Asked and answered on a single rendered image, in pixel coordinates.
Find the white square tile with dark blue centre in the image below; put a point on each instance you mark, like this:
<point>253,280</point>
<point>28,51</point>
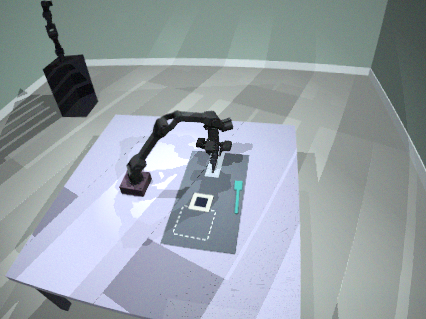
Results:
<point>201,202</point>

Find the teal flat trowel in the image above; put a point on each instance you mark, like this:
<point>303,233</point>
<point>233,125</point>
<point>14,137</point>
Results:
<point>238,187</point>

